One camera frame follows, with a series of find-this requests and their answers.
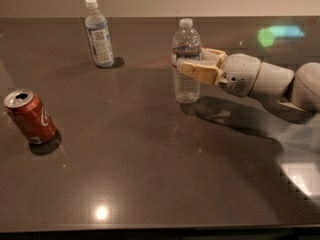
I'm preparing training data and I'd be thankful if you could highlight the clear water bottle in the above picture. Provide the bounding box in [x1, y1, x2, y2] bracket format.
[171, 18, 202, 104]

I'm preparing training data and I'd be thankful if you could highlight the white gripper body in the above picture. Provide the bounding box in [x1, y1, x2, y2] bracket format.
[219, 54, 261, 98]

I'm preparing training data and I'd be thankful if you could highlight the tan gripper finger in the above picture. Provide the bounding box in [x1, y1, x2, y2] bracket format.
[200, 48, 228, 68]
[179, 61, 223, 86]

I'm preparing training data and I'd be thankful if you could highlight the red soda can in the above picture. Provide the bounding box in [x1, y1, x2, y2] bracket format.
[4, 89, 57, 145]

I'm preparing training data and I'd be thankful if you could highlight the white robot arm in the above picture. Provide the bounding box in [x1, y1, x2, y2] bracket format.
[177, 48, 320, 124]

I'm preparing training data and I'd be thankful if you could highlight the blue label water bottle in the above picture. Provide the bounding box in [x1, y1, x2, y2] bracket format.
[85, 0, 114, 68]

